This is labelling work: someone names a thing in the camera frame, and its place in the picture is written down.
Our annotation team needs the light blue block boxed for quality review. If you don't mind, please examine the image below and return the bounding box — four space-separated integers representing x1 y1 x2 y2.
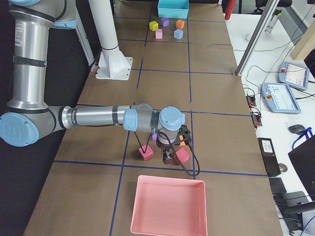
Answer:
173 29 184 39

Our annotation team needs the left magenta block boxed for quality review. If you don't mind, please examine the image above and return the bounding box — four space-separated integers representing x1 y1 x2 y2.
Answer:
138 145 154 161

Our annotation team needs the magenta block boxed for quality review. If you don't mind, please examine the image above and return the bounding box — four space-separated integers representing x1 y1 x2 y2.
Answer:
138 145 154 161
173 148 190 165

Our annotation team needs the right magenta block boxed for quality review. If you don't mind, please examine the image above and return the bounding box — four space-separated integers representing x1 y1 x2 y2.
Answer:
173 148 190 165

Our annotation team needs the near orange block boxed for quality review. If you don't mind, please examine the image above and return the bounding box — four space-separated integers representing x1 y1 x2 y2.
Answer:
179 135 186 146

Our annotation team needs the orange block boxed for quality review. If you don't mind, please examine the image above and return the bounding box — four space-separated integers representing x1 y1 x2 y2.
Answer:
179 135 186 146
176 19 185 30

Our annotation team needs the near purple block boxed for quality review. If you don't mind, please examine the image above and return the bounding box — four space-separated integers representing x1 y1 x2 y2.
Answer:
152 134 157 142

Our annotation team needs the purple block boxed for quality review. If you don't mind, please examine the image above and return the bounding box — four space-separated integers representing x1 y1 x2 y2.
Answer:
160 18 169 28
152 134 157 142

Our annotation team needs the pink tray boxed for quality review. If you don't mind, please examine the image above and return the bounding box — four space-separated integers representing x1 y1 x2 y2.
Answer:
130 175 208 236

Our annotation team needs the lower orange connector box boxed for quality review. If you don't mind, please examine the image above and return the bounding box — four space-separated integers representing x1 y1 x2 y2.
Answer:
251 110 262 128

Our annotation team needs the orange connector box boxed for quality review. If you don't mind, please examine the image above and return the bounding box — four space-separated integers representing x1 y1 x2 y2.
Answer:
246 95 256 108
251 110 262 128

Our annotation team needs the upper orange connector box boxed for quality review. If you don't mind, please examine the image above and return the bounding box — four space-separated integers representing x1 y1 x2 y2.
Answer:
246 95 256 108

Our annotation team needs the black rectangular box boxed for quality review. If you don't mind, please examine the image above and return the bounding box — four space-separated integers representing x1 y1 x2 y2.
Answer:
257 138 281 177

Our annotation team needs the metal round puck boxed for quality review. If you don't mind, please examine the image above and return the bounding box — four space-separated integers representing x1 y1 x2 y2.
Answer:
279 163 288 174

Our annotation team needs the pink block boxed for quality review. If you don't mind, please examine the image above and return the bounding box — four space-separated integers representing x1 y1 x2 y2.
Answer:
155 29 163 39

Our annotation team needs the near teach pendant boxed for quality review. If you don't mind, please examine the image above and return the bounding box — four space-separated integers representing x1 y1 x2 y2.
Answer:
261 83 301 114

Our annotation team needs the teach pendant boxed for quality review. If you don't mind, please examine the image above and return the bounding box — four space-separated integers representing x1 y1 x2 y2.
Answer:
278 61 310 91
261 83 301 114

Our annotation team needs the yellow block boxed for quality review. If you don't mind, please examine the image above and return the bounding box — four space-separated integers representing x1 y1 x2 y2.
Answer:
149 21 158 31

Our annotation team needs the far orange block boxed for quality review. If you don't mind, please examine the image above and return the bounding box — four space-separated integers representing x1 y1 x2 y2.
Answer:
176 19 185 30

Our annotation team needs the far purple block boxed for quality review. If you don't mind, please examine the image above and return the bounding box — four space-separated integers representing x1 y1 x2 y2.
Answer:
160 18 169 28

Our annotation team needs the black desk stand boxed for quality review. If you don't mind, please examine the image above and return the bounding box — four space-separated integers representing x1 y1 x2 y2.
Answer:
269 177 315 235

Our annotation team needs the black computer mouse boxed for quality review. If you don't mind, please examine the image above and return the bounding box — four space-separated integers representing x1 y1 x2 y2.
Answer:
288 124 306 135

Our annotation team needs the black monitor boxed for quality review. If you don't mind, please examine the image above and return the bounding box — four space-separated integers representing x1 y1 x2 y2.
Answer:
288 139 315 201

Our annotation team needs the teal bin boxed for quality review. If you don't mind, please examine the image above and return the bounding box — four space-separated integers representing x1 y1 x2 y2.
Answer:
157 0 189 19

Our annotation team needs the far teach pendant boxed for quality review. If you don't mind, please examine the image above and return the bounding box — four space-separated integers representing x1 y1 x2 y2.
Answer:
278 61 310 91

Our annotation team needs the red cylinder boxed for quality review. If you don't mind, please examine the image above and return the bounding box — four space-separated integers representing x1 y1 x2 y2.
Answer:
224 0 236 20

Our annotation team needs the black office chair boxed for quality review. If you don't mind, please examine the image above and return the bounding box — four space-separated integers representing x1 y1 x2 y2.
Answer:
254 0 268 14

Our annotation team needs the cardboard panel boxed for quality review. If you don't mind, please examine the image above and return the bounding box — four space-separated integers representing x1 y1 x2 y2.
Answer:
290 21 315 60

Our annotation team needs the clear water bottle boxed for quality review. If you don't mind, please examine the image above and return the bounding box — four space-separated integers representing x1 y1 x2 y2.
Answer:
264 9 282 33

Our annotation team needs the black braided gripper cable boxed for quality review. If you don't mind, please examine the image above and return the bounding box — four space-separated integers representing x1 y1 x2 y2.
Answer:
132 130 200 177

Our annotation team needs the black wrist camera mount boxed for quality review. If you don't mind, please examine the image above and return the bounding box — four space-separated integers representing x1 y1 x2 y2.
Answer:
173 125 191 146

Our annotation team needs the white pedestal column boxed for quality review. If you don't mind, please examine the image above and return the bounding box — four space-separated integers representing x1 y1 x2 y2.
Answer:
89 0 133 81

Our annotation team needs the aluminium frame post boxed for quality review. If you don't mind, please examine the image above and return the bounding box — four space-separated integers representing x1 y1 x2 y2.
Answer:
235 0 279 76

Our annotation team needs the blue lanyard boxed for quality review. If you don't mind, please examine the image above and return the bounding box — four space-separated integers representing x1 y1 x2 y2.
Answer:
292 127 315 149

